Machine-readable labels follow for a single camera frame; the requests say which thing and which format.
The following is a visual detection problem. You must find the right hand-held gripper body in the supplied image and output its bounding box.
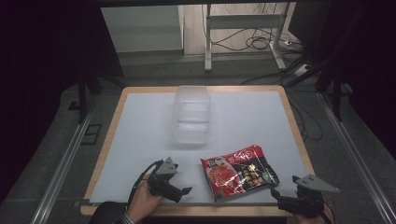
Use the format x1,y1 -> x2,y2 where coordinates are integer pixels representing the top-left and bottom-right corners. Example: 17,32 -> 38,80
276,174 -> 341,218

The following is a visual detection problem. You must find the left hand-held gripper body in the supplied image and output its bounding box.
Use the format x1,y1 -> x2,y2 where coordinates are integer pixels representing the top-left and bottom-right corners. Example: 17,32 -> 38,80
148,157 -> 185,203

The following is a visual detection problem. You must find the red and black snack packet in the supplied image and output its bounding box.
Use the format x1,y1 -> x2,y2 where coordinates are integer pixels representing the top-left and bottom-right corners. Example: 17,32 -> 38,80
199,144 -> 280,203

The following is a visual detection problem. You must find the clear plastic container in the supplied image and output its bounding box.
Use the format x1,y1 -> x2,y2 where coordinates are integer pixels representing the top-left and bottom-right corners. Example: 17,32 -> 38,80
171,85 -> 212,145

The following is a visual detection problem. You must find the person's left hand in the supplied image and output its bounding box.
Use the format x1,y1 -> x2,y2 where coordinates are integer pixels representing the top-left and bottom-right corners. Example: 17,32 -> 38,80
126,178 -> 165,224

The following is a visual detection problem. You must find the person's right hand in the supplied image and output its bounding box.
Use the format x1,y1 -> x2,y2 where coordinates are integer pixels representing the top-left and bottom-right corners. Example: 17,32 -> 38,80
293,203 -> 336,224

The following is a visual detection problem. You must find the white table mat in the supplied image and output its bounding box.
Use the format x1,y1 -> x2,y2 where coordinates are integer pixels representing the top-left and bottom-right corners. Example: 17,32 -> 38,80
89,91 -> 310,205

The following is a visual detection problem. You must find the black metal stand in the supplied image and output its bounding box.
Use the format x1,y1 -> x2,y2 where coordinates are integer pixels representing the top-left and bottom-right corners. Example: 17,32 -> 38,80
313,60 -> 354,123
74,69 -> 105,125

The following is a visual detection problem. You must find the white power strip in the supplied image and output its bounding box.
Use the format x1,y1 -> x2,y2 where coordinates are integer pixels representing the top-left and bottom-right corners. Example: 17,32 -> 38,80
293,63 -> 313,77

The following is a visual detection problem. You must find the grey cabinet panel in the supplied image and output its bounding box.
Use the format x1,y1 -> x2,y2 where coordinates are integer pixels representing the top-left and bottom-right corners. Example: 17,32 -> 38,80
100,5 -> 185,54

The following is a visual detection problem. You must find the aluminium floor rail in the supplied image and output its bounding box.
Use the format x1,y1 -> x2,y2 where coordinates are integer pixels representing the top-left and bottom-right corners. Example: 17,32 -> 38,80
30,95 -> 98,224
317,92 -> 396,224

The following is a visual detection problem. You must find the thin black floor cable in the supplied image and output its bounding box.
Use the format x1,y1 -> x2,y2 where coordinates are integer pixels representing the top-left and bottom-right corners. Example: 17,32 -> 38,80
287,89 -> 325,143

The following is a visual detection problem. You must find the tangle of black floor cables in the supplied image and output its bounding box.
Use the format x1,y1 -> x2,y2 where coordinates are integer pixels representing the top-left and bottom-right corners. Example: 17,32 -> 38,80
210,27 -> 302,53

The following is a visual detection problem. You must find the white metal desk frame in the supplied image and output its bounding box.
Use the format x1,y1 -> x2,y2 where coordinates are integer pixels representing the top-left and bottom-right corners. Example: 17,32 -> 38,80
203,2 -> 292,73

